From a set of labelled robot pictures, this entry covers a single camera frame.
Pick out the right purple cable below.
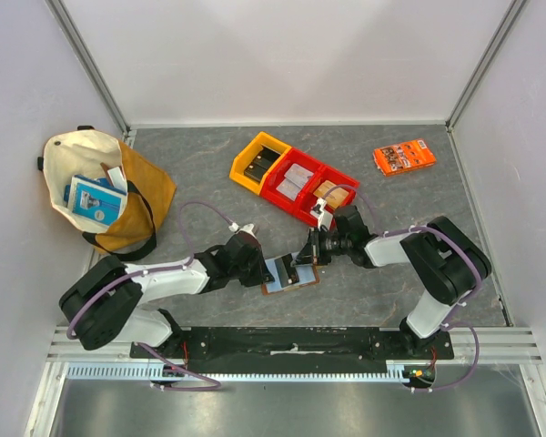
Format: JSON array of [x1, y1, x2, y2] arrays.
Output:
[[322, 184, 487, 393]]

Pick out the yellow plastic bin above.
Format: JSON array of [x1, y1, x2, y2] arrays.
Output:
[[229, 131, 292, 195]]

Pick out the aluminium frame rail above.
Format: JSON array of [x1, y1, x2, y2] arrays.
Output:
[[47, 327, 541, 384]]

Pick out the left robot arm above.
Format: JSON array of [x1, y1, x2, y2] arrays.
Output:
[[59, 226, 274, 358]]

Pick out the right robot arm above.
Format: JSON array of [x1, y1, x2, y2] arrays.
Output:
[[293, 205, 492, 359]]

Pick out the black card stack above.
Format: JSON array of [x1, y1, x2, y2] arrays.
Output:
[[243, 146, 280, 183]]

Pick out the white and tan tote bag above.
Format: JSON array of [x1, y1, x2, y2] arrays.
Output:
[[37, 126, 177, 261]]

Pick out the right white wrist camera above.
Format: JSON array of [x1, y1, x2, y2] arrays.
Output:
[[310, 198, 333, 231]]

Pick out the blue and white booklet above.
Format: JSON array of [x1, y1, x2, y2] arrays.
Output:
[[67, 175, 127, 226]]

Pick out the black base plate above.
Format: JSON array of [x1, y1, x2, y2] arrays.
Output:
[[155, 327, 454, 362]]

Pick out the orange printed box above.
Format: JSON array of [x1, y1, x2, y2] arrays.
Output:
[[372, 138, 437, 177]]

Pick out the black credit card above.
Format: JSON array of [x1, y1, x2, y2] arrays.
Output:
[[274, 253, 299, 289]]

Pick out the silver card stack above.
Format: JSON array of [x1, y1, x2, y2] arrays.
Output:
[[276, 163, 313, 201]]

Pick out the brown leather card holder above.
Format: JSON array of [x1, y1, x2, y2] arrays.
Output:
[[261, 252, 319, 296]]

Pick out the red bin with gold cards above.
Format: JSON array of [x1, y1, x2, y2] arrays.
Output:
[[295, 165, 359, 226]]

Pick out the red bin with silver cards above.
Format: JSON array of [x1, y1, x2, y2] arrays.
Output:
[[260, 147, 322, 215]]

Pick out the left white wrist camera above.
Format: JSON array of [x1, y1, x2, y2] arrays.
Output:
[[228, 222, 258, 239]]

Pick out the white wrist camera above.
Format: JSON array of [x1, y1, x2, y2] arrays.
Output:
[[228, 222, 258, 239], [310, 198, 333, 231]]

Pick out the gold card stack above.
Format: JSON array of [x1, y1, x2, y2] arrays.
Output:
[[313, 180, 349, 209]]

